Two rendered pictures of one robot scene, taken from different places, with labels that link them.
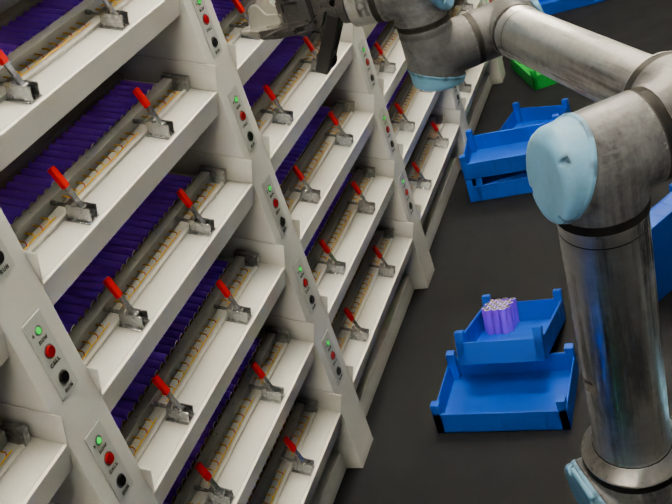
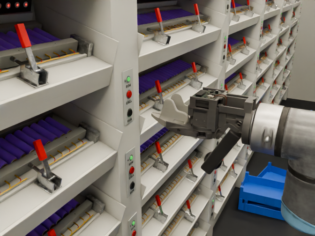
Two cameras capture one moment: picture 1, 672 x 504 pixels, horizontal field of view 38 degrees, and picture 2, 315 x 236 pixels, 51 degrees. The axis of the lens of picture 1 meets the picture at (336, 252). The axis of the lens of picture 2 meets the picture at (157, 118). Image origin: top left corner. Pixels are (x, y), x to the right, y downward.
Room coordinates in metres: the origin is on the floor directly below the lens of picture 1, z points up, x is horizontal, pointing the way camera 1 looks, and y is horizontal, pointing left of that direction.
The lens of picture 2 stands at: (1.07, 0.00, 1.27)
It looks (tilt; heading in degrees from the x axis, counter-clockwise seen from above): 22 degrees down; 1
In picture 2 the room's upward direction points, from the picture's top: straight up
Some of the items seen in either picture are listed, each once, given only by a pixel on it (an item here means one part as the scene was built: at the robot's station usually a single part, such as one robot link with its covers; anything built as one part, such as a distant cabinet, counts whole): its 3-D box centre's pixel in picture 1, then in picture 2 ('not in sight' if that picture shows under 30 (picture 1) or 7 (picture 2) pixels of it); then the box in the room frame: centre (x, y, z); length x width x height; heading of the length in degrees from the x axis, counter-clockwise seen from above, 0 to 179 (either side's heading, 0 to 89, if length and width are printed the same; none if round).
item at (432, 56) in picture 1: (437, 49); (315, 195); (1.58, -0.27, 0.91); 0.12 x 0.09 x 0.12; 96
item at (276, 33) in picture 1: (283, 28); (187, 126); (1.66, -0.04, 1.01); 0.09 x 0.05 x 0.02; 63
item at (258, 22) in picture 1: (257, 20); (168, 112); (1.69, -0.01, 1.03); 0.09 x 0.03 x 0.06; 63
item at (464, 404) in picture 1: (505, 387); not in sight; (1.76, -0.26, 0.04); 0.30 x 0.20 x 0.08; 63
